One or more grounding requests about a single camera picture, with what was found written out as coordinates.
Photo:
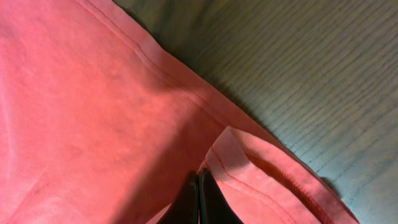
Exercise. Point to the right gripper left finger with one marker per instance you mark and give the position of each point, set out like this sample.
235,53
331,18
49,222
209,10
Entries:
184,209

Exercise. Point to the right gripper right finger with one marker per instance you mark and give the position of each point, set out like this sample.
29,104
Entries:
214,209

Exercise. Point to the red t-shirt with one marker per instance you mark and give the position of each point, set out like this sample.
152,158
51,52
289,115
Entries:
99,124

